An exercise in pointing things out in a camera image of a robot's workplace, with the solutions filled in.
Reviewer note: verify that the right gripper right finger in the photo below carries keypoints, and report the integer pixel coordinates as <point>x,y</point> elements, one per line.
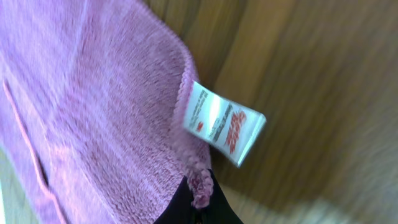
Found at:
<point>218,211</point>

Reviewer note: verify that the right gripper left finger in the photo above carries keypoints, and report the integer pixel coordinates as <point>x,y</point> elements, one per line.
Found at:
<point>179,210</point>

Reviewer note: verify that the large purple microfiber cloth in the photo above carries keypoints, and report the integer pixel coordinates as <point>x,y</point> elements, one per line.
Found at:
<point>102,113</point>

